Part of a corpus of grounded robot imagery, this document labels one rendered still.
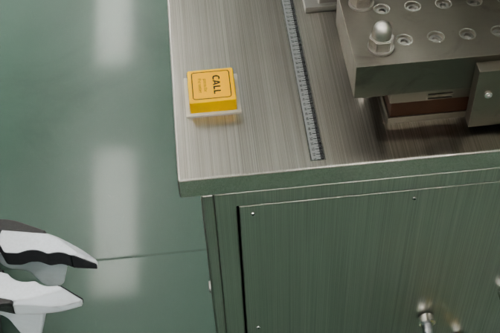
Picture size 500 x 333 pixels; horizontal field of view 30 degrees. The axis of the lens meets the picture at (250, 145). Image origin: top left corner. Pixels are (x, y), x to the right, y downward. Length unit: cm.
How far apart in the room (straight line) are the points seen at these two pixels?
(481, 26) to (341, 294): 52
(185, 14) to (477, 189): 55
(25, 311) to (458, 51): 73
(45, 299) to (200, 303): 146
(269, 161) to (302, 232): 16
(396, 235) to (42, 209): 123
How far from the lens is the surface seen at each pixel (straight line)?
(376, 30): 127
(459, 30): 134
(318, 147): 134
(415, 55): 129
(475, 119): 136
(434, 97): 136
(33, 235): 85
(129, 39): 289
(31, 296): 81
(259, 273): 151
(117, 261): 234
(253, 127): 136
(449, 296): 166
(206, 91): 139
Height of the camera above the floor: 190
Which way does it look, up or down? 48 degrees down
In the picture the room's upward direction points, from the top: 3 degrees counter-clockwise
